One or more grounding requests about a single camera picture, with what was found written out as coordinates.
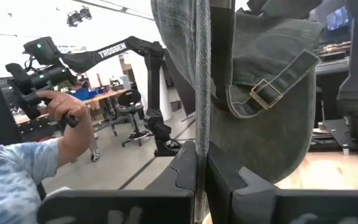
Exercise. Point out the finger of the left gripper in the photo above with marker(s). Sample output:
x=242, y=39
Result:
x=222, y=46

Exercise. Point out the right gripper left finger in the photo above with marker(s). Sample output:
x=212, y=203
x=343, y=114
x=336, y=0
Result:
x=179, y=186

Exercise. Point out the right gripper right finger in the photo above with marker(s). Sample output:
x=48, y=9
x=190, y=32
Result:
x=228, y=193

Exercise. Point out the grey-green baseball cap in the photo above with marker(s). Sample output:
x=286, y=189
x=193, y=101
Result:
x=259, y=137

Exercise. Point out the black rolling stool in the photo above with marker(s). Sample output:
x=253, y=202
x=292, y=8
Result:
x=132, y=112

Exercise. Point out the wooden workbench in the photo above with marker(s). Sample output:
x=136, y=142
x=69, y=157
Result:
x=104, y=95

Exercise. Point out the blue storage bin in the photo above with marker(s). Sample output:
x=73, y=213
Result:
x=82, y=93

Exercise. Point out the person's hand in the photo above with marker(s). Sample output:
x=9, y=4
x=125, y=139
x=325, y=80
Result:
x=62, y=104

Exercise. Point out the black ceiling spotlight pair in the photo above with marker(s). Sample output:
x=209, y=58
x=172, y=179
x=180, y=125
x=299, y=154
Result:
x=79, y=17

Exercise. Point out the person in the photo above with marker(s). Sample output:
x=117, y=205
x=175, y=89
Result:
x=11, y=180

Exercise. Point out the wall-mounted display screen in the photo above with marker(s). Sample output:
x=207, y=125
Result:
x=337, y=18

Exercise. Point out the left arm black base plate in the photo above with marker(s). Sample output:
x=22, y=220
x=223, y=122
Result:
x=337, y=132

